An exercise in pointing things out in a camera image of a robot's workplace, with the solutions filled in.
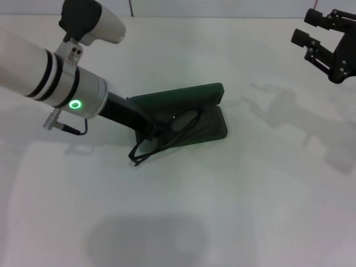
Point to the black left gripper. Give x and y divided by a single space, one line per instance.
122 111

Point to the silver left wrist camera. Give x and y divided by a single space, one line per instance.
108 25

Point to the green glasses case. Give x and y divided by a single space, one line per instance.
205 122

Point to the black glasses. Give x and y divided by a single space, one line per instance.
133 158

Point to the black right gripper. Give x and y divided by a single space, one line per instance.
347 55

